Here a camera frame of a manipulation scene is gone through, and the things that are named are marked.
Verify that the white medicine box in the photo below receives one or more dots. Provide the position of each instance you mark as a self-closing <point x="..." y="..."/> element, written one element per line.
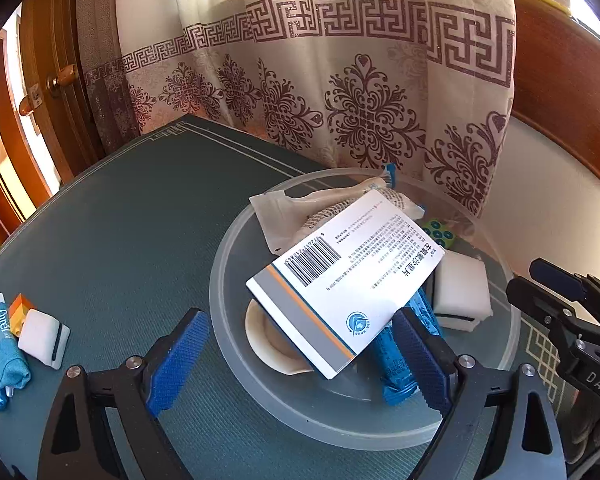
<point x="350" y="285"/>

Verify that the green dotted card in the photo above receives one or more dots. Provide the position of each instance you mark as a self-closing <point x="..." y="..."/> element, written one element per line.
<point x="440" y="232"/>

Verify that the white block with black stripe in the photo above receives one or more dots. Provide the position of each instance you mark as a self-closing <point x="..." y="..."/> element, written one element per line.
<point x="460" y="290"/>
<point x="42" y="337"/>

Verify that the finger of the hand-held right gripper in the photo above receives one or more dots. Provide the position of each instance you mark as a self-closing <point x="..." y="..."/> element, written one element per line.
<point x="540" y="302"/>
<point x="560" y="280"/>

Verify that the orange block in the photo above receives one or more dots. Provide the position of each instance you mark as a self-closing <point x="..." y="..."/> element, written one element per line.
<point x="19" y="310"/>

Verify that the translucent plastic bowl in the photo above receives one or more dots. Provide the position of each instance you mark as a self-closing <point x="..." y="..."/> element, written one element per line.
<point x="290" y="405"/>

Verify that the blue wrapper packet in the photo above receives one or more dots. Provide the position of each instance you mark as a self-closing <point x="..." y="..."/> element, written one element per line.
<point x="392" y="365"/>

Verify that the teal cloth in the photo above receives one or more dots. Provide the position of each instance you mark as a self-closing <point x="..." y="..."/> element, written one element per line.
<point x="12" y="367"/>

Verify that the patterned beige curtain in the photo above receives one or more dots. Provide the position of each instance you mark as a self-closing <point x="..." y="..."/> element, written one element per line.
<point x="280" y="85"/>

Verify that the wooden door knob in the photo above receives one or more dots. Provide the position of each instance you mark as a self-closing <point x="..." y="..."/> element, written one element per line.
<point x="62" y="77"/>

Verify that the wooden door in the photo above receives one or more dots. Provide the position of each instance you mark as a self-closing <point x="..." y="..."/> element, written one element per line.
<point x="45" y="25"/>

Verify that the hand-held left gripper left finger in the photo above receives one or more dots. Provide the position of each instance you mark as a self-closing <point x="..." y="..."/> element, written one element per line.
<point x="177" y="360"/>

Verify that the cotton swab bag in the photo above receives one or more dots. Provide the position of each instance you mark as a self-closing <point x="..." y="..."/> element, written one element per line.
<point x="300" y="210"/>

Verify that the white tube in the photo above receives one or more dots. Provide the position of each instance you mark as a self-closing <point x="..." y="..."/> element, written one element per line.
<point x="2" y="322"/>

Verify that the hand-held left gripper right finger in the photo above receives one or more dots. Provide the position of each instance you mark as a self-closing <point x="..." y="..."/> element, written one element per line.
<point x="420" y="355"/>

